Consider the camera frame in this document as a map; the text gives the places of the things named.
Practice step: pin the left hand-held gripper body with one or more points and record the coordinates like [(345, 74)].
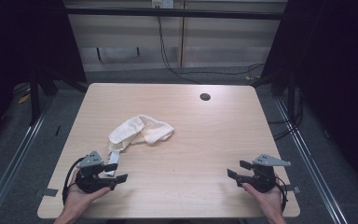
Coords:
[(88, 179)]

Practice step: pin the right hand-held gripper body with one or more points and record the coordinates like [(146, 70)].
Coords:
[(262, 179)]

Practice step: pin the white towel with label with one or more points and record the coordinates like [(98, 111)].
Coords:
[(149, 127)]

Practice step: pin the person's right hand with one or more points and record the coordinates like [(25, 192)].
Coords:
[(265, 200)]

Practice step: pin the person's left hand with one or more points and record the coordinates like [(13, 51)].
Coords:
[(80, 200)]

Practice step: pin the grey tape strip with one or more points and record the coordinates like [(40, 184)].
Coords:
[(294, 189), (49, 192)]

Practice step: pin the small black tape strip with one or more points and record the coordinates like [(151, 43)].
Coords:
[(57, 130)]

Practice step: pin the round black table grommet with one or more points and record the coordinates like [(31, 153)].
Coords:
[(205, 96)]

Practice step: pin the yellow object on floor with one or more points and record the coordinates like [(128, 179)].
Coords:
[(23, 99)]

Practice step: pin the black curtain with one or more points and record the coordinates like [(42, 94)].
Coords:
[(338, 62), (18, 46)]

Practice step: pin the aluminium floor rail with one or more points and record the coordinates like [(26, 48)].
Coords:
[(306, 155), (19, 152)]

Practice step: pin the black metal stand post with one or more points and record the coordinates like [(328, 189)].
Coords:
[(34, 99), (291, 96)]

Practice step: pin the black horizontal frame bar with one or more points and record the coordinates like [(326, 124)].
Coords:
[(174, 13)]

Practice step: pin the white wall socket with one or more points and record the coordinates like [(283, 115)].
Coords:
[(167, 3)]

